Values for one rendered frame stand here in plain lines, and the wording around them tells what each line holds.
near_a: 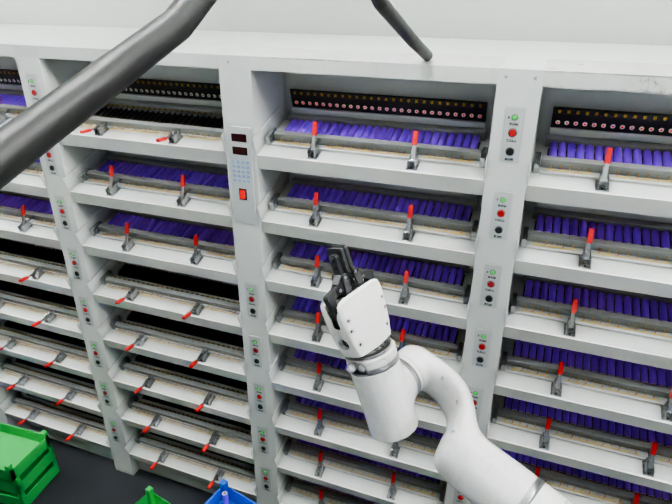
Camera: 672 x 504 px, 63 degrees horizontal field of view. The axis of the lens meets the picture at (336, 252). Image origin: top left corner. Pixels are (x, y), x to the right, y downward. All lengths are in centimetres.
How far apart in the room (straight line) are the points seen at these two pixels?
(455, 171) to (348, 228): 34
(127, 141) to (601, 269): 134
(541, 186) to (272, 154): 69
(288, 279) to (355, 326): 83
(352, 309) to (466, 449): 26
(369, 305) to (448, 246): 61
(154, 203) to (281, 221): 43
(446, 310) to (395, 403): 66
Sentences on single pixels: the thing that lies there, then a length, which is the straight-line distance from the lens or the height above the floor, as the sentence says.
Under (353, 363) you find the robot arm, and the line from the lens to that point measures 89.
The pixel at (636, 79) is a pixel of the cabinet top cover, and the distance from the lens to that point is 130.
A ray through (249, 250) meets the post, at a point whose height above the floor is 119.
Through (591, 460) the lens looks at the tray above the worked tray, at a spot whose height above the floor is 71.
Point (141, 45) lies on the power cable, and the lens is 43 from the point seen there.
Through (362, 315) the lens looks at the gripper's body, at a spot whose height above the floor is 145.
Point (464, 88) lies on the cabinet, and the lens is 152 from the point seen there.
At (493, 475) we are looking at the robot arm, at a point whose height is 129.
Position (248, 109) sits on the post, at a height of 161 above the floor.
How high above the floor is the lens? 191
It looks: 26 degrees down
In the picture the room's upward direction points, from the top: straight up
